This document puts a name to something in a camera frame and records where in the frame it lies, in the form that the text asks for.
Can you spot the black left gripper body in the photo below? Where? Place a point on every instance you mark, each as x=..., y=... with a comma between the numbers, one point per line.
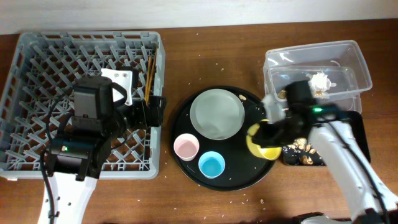
x=134, y=116

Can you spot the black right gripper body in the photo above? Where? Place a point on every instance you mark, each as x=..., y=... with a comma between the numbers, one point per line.
x=282, y=133

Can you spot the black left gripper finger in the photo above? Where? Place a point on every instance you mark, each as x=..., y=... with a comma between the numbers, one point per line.
x=155, y=119
x=157, y=102

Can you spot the nut shell food scraps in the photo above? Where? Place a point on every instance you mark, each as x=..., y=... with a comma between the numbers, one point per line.
x=300, y=153

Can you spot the yellow bowl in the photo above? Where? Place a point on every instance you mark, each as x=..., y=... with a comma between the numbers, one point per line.
x=269, y=153

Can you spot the gold foil wrapper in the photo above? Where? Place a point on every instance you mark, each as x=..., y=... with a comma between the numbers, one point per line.
x=283, y=94

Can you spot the white tissue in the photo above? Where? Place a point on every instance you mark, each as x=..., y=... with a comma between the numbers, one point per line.
x=320, y=82

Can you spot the blue cup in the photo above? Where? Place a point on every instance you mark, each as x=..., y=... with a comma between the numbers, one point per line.
x=211, y=164

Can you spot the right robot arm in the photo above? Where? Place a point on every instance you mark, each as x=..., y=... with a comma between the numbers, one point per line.
x=326, y=128

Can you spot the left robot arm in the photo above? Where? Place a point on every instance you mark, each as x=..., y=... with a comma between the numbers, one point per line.
x=72, y=162

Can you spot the grey plastic dishwasher rack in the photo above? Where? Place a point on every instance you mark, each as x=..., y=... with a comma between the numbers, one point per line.
x=34, y=94

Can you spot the black rectangular tray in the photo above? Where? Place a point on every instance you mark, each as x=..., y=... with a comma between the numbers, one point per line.
x=356, y=122

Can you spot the pink cup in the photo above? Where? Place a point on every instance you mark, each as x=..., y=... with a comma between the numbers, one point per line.
x=186, y=146

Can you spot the right wooden chopstick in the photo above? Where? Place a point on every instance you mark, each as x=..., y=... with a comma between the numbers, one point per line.
x=150, y=80

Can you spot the wooden chopstick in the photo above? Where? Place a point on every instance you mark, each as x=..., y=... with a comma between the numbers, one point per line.
x=150, y=80
x=147, y=77

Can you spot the left wooden chopstick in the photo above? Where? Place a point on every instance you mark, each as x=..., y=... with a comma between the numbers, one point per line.
x=147, y=77

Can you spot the peanut on tray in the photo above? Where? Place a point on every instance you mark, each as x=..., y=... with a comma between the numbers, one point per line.
x=242, y=97

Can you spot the round black tray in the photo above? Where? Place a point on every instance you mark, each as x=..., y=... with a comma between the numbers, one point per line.
x=242, y=169

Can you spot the grey round plate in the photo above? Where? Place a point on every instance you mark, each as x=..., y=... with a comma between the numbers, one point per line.
x=217, y=114

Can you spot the inner clear plastic bin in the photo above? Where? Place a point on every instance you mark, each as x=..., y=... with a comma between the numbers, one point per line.
x=342, y=91

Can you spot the clear plastic bin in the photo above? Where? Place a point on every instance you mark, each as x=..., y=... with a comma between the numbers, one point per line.
x=344, y=53
x=342, y=91

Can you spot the outer clear plastic bin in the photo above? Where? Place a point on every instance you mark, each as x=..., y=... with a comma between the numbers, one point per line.
x=344, y=53

